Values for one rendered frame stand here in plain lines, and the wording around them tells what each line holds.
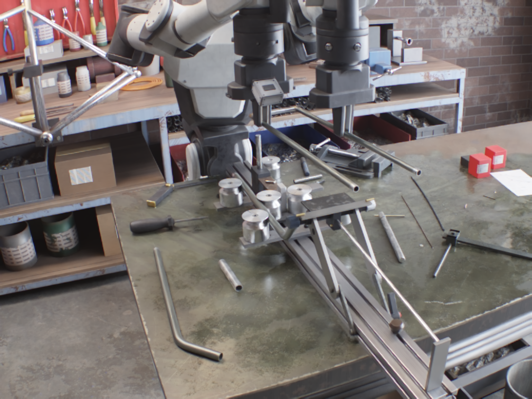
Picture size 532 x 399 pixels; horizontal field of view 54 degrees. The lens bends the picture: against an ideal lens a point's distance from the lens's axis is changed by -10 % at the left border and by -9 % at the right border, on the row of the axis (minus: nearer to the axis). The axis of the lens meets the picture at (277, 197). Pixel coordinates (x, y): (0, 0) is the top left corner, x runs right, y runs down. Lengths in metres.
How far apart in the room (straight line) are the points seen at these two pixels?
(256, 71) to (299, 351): 0.48
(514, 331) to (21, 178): 2.07
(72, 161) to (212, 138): 1.11
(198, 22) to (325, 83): 0.29
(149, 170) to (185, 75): 1.33
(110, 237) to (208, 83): 1.42
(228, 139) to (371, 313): 0.76
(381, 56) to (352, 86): 1.73
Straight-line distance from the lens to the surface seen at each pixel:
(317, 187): 1.28
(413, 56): 3.03
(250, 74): 0.99
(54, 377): 2.28
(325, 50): 0.92
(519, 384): 1.98
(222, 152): 1.54
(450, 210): 1.31
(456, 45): 4.02
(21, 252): 2.73
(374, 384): 1.75
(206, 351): 0.88
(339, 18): 0.89
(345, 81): 0.94
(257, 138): 1.26
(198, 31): 1.09
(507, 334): 2.02
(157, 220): 1.23
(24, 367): 2.38
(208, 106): 1.43
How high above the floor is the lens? 1.47
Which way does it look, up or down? 26 degrees down
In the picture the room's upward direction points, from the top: 2 degrees counter-clockwise
